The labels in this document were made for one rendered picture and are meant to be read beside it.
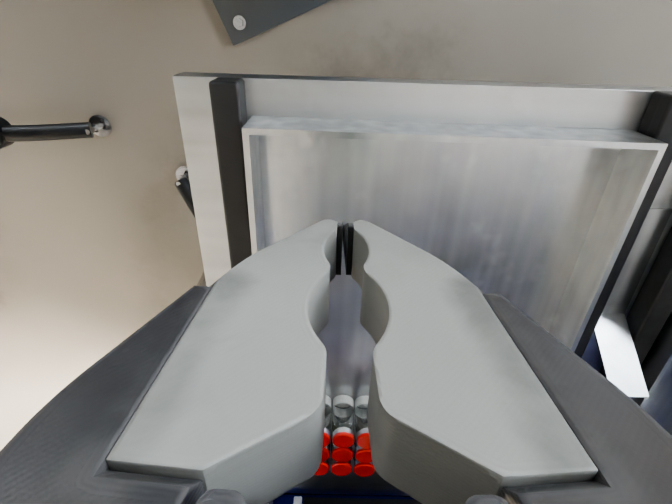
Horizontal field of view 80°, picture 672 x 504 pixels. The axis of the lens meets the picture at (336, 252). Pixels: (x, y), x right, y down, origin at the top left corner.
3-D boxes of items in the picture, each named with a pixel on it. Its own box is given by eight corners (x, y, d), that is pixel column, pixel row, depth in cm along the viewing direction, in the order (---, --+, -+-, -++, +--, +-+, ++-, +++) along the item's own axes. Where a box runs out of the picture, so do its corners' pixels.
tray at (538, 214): (508, 440, 45) (520, 471, 42) (273, 434, 45) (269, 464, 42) (632, 129, 28) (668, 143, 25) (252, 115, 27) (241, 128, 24)
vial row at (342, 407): (482, 412, 42) (497, 453, 38) (310, 407, 42) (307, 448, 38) (486, 397, 41) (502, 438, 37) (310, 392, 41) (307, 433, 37)
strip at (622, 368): (606, 346, 38) (648, 398, 33) (574, 346, 38) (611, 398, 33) (671, 208, 31) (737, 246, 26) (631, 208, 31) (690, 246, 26)
